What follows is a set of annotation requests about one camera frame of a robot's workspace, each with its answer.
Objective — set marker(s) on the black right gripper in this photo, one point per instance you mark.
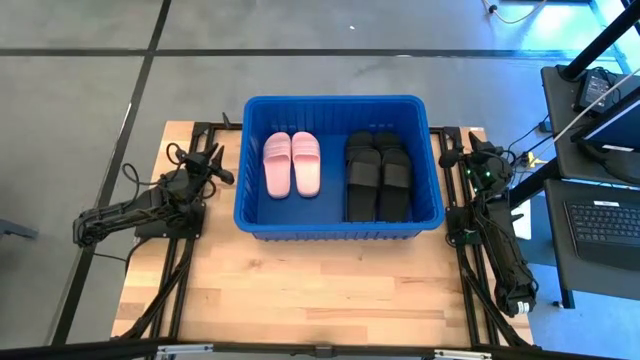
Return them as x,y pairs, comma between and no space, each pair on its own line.
492,167

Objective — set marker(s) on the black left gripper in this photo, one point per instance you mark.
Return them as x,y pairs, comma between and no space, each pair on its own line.
192,167

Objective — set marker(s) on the pink slide sandal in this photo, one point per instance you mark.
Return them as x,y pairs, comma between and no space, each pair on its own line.
277,170
306,170

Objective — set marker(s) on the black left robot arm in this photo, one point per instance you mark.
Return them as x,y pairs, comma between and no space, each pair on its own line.
115,217

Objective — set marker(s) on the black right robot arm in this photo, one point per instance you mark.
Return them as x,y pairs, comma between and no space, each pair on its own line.
510,265

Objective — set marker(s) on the blue plastic bin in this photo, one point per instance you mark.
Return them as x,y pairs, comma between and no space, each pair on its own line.
330,210

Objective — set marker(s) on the yellow plug connector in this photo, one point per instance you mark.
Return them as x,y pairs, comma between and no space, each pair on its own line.
534,161

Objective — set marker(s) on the white floor sheet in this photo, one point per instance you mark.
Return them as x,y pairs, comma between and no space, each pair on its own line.
522,230

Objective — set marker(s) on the black desk with monitor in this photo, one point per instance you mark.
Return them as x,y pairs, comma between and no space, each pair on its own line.
560,125

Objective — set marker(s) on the white thin rod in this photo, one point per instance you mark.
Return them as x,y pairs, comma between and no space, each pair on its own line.
590,112

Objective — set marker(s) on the black electronic device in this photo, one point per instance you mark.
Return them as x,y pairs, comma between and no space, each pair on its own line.
592,90

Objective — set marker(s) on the black monitor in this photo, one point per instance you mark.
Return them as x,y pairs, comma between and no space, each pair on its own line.
620,127

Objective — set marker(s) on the black keyboard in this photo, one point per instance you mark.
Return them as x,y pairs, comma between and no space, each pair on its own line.
605,225

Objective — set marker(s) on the black metal pole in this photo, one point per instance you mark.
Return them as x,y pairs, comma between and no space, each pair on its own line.
600,42

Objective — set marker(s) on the black desk with keyboard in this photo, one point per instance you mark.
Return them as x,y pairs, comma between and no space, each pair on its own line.
590,285

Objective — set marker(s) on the grey floor object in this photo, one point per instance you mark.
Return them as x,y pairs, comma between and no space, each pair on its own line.
15,230

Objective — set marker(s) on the black aluminium table frame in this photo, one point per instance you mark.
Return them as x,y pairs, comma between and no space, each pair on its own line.
451,190

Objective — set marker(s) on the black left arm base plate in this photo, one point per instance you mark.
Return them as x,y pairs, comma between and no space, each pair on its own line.
197,227

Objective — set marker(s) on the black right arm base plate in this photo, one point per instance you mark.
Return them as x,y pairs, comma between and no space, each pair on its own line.
455,232

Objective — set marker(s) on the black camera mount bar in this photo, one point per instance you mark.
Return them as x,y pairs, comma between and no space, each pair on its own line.
320,351

